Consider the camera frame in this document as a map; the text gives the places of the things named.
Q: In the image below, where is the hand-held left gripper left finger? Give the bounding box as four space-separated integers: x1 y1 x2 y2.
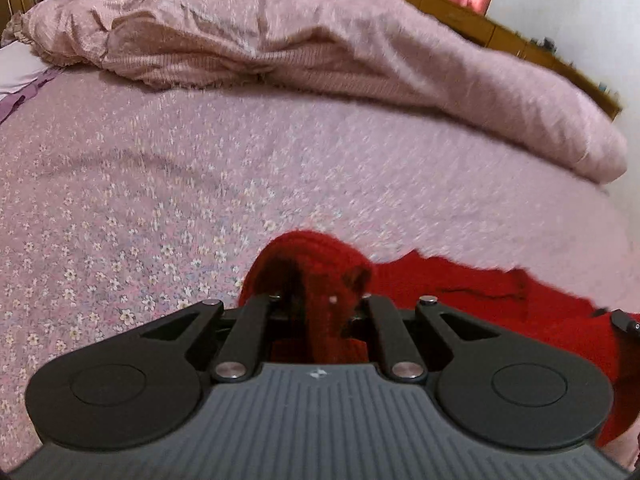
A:
139 294 282 382

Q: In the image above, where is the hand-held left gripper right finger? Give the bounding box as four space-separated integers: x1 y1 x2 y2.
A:
359 294 501 382

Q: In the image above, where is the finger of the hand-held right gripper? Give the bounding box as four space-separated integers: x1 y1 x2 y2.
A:
610 310 640 334

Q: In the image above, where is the red knit cardigan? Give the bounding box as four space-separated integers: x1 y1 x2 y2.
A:
237 230 640 463

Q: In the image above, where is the pink floral bed sheet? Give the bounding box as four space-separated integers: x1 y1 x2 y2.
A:
0 67 640 480

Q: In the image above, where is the wooden bed headboard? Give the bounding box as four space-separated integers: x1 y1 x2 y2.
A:
367 0 623 121

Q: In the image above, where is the pink quilt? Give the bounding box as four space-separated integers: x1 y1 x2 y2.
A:
2 0 629 183

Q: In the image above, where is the lilac frilled pillow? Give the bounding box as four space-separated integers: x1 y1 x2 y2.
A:
0 0 143 123

